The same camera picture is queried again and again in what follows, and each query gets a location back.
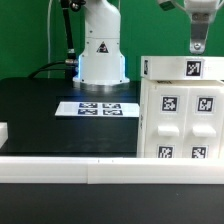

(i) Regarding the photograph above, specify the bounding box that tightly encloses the black cable at base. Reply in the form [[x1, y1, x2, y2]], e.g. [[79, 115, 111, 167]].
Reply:
[[27, 60, 80, 80]]

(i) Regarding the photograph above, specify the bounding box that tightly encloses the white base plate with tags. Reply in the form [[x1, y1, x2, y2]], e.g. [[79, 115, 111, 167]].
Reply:
[[55, 102, 139, 118]]

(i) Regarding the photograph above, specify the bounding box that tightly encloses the white thin cable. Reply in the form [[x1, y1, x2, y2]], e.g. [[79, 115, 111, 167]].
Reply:
[[46, 0, 54, 79]]

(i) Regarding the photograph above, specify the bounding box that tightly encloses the small white block with tag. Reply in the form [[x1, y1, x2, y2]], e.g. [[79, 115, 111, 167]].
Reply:
[[141, 56, 224, 81]]

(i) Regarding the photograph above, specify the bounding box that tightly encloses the white cabinet body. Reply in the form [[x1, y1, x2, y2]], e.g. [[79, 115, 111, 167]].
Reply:
[[137, 78, 224, 158]]

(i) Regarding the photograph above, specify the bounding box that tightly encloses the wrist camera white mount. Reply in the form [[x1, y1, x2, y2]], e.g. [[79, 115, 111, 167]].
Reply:
[[157, 0, 185, 11]]

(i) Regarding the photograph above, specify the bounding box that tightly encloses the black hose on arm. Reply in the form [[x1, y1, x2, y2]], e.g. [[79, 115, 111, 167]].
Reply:
[[59, 0, 86, 64]]

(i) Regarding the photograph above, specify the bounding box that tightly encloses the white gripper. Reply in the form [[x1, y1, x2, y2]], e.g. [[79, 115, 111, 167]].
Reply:
[[184, 0, 217, 55]]

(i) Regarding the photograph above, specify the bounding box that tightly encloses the white cabinet door panel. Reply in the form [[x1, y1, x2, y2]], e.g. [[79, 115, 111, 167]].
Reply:
[[145, 85, 188, 158], [183, 82, 224, 159]]

